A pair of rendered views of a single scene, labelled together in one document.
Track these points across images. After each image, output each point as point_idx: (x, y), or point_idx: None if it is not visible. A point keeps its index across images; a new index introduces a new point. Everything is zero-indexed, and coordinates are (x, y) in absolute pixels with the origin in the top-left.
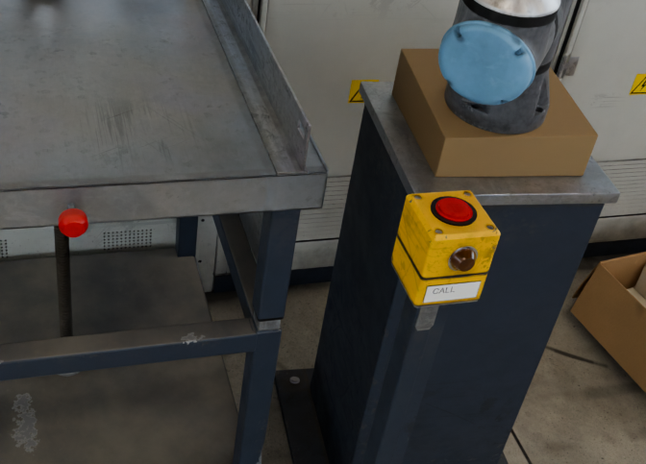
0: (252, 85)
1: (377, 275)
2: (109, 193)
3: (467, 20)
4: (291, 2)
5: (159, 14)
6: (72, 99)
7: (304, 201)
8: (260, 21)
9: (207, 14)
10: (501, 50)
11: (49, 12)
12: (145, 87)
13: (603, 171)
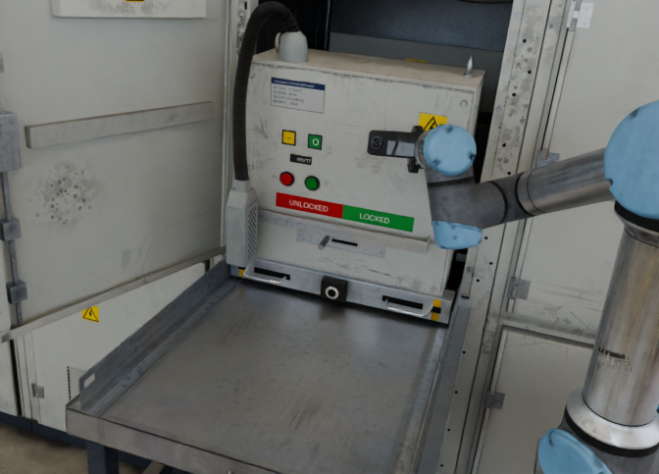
0: (419, 418)
1: None
2: (256, 472)
3: (562, 428)
4: (523, 352)
5: (392, 342)
6: (285, 392)
7: None
8: (496, 361)
9: (428, 350)
10: (582, 467)
11: (321, 324)
12: (339, 396)
13: None
